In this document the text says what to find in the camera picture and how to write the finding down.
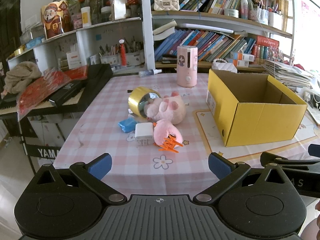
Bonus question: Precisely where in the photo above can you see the white jar yellow label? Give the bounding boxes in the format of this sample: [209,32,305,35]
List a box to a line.
[80,6,92,27]

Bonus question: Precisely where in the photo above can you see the red glossy packet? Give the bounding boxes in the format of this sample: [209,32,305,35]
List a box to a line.
[16,70,73,122]

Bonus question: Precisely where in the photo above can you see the stack of papers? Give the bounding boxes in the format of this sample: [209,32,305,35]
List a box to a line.
[262,59,316,88]

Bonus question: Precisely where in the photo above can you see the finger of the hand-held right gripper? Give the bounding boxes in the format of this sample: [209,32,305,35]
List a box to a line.
[308,144,320,157]
[260,152,320,174]

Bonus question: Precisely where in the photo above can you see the black electronic keyboard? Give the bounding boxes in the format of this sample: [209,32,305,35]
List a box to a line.
[0,64,113,120]

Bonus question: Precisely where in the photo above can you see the white shelf unit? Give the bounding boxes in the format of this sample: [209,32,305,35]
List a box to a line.
[7,17,145,76]

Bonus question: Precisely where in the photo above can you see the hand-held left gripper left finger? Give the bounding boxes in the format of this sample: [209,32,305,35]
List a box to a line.
[31,152,128,205]

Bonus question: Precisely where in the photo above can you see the pink fluffy plush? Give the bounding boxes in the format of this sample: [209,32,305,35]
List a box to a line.
[153,119,183,147]

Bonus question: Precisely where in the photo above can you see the white cup with pens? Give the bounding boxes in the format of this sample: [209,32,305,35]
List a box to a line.
[267,5,283,29]

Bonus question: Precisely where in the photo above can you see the beige cloth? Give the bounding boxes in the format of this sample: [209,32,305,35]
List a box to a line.
[4,62,42,93]

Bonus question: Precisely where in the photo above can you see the pink plush pig toy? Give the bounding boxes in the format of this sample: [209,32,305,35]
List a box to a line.
[145,92,186,125]

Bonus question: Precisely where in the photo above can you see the white charger plug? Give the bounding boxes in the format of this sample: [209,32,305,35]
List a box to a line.
[134,122,153,147]

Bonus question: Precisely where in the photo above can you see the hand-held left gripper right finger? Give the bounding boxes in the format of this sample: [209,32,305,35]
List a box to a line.
[192,152,294,204]

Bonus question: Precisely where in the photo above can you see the tall wooden bookshelf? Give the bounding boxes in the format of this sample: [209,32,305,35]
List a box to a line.
[140,0,300,73]

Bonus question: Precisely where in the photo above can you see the stack of lying books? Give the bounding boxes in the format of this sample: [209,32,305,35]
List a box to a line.
[152,20,178,41]

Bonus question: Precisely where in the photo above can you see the yellow cardboard box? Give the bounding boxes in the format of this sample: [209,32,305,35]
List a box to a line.
[206,69,308,147]

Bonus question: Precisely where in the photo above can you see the orange hair claw clip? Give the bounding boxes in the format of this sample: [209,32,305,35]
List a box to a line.
[159,135,182,153]

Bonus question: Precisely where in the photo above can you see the gold tape roll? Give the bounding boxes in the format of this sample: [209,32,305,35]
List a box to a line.
[128,86,162,118]

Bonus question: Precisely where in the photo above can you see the blue plastic packet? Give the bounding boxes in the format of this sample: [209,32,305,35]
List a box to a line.
[118,117,138,133]

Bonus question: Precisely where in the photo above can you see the teal plastic toy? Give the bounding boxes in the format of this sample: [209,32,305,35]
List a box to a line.
[139,99,153,114]

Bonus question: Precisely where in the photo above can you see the black keyboard stand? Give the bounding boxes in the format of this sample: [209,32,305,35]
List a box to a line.
[19,115,66,175]

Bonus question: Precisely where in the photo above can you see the white pen holder with pens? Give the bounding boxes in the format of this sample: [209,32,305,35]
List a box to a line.
[99,36,145,67]

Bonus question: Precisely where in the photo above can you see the red tassel ornament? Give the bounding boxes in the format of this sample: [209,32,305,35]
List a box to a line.
[119,39,127,67]

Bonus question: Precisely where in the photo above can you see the orange white small boxes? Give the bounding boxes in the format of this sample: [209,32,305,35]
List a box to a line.
[230,51,254,67]

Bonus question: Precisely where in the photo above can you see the long black box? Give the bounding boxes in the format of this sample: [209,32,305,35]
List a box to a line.
[49,80,84,107]

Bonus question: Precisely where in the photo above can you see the white box red label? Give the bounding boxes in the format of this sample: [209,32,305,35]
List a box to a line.
[66,52,82,69]

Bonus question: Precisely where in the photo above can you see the red flat box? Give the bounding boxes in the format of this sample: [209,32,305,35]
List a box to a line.
[64,66,88,80]

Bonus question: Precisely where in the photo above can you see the fortune god figure bag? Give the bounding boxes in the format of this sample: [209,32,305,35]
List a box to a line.
[40,0,72,39]

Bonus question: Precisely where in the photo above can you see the row of blue books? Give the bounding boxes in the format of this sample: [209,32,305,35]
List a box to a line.
[154,29,255,62]

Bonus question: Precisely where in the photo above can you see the white tall bottle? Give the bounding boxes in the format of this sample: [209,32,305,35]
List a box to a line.
[240,0,248,20]

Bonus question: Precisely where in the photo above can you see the small spray bottle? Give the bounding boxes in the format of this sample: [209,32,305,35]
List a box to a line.
[139,69,162,78]

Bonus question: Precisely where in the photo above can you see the pink humidifier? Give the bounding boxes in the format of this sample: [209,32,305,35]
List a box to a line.
[177,45,198,88]

